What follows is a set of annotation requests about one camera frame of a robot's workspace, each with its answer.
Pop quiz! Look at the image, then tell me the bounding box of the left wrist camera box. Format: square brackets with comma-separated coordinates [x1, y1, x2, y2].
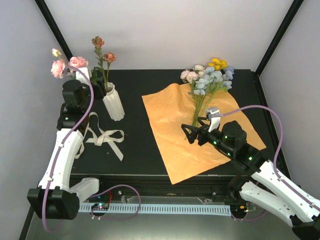
[75, 67, 92, 85]

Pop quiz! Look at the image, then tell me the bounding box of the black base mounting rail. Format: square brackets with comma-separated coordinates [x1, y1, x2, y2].
[72, 174, 251, 201]

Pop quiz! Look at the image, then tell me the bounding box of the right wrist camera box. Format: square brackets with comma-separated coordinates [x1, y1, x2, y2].
[205, 106, 221, 133]

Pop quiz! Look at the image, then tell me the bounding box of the light blue slotted cable duct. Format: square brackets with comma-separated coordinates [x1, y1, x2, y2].
[79, 202, 231, 217]

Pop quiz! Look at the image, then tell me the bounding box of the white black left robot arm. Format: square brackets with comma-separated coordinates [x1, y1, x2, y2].
[27, 79, 108, 220]

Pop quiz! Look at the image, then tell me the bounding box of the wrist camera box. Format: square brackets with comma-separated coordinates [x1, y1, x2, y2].
[75, 67, 92, 85]
[205, 106, 221, 133]

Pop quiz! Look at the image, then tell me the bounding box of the black left frame post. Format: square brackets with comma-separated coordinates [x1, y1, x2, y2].
[35, 0, 73, 60]

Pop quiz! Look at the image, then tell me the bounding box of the right small circuit board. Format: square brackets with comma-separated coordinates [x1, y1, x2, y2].
[230, 205, 253, 213]

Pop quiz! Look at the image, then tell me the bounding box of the black frame post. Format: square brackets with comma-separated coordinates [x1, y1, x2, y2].
[35, 0, 73, 60]
[255, 0, 304, 77]

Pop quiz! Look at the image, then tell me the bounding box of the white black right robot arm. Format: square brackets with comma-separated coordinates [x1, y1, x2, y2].
[181, 121, 320, 240]

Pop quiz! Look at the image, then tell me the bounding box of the coral rose flower stem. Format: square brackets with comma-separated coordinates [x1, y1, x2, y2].
[91, 36, 117, 93]

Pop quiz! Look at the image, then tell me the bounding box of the pastel artificial flower bunch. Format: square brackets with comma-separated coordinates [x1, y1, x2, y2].
[180, 58, 235, 127]

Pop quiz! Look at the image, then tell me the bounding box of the left small circuit board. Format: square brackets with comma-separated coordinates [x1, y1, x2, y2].
[91, 202, 110, 211]

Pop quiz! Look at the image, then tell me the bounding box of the white ribbed vase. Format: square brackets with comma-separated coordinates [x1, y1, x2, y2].
[102, 82, 125, 121]

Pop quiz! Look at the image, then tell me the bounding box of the pink rose flower stem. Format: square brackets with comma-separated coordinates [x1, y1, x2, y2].
[50, 48, 89, 79]

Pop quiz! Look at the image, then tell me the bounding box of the orange wrapping paper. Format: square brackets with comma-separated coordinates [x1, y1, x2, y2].
[141, 83, 267, 185]

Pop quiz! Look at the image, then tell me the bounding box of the small circuit board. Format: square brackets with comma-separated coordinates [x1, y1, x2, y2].
[230, 205, 253, 213]
[91, 202, 110, 211]

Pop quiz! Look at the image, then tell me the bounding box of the black right frame post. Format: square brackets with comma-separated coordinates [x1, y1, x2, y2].
[255, 0, 304, 77]

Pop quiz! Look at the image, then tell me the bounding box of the cream printed ribbon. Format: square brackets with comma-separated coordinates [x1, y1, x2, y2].
[84, 112, 125, 161]

